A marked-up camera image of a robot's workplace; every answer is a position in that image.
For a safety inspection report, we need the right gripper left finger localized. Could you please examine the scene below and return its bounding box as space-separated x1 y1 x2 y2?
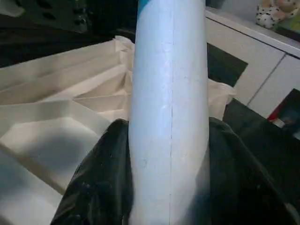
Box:
50 119 141 225

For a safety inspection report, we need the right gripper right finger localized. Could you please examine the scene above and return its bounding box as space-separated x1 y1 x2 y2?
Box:
199 117 300 225

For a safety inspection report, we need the white plastic table top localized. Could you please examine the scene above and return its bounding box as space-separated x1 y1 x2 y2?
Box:
0 35 237 225

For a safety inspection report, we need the white plastic table leg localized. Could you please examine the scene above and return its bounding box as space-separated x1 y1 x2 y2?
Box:
128 0 210 225

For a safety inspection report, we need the black table mat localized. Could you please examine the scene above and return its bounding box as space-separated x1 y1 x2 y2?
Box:
0 23 300 225

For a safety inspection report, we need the white cabinet with glass doors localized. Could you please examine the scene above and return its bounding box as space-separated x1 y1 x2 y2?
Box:
205 6 300 128

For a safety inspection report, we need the black white spotted toy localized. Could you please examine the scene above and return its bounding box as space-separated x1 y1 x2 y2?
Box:
255 5 285 29

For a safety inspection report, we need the beige plush toy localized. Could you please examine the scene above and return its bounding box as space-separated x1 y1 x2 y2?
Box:
260 0 297 21

